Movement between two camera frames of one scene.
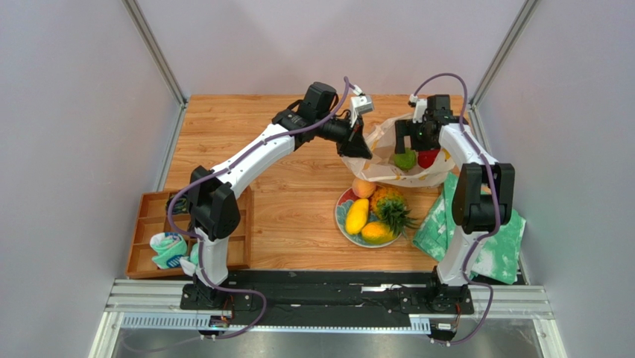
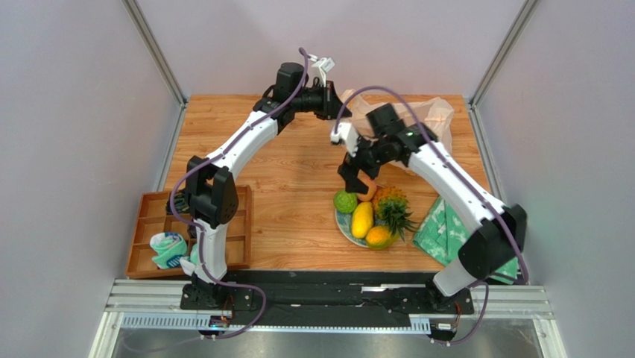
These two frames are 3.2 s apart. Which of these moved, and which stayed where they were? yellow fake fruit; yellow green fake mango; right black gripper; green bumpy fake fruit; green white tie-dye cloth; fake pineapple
Moved: right black gripper; yellow fake fruit; green bumpy fake fruit; yellow green fake mango
Stayed: fake pineapple; green white tie-dye cloth
